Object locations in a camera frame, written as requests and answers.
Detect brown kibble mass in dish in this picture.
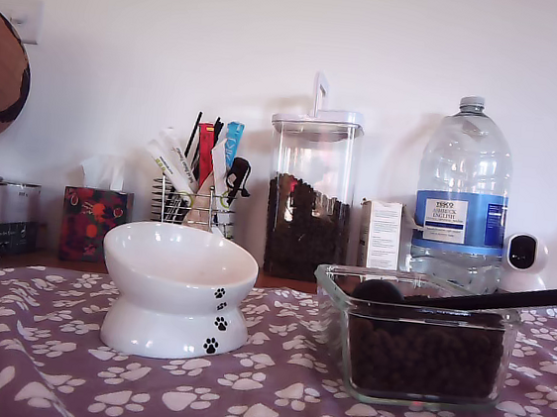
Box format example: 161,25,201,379
340,288,509,406

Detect white ceramic paw-print cat bowl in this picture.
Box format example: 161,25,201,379
91,215,263,368

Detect black plastic measuring spoon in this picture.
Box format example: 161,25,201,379
351,263,557,321

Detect white sachet with script print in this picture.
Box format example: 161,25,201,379
153,126,203,194

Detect purple paw-print cloth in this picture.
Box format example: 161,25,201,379
0,240,557,417

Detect small grey printed carton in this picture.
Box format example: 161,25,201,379
354,197,406,272

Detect thin black stick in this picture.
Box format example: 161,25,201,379
182,108,204,161

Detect floral tissue box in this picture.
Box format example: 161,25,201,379
56,184,136,268

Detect small white round camera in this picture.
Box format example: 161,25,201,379
496,230,554,303

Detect chrome wire basket holder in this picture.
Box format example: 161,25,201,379
146,174,240,240

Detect blue treat sachet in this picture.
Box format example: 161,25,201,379
220,119,247,170

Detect red treat sachet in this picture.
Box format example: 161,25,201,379
191,120,222,191

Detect black plastic clip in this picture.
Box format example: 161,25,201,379
222,156,255,207

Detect brown kibble in tall jar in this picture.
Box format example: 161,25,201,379
259,169,355,285

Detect white sachet with green print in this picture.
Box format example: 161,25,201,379
140,137,202,207

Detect white tissue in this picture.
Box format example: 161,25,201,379
75,153,128,193

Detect square clear glass dish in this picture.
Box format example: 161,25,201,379
301,261,526,417

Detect large clear water bottle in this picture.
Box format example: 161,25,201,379
405,89,521,297

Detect white wall switch plate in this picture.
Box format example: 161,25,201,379
4,0,47,46

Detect tall clear jar white lid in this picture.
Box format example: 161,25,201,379
255,67,372,286

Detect tin can with white label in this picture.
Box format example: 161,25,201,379
0,180,43,227

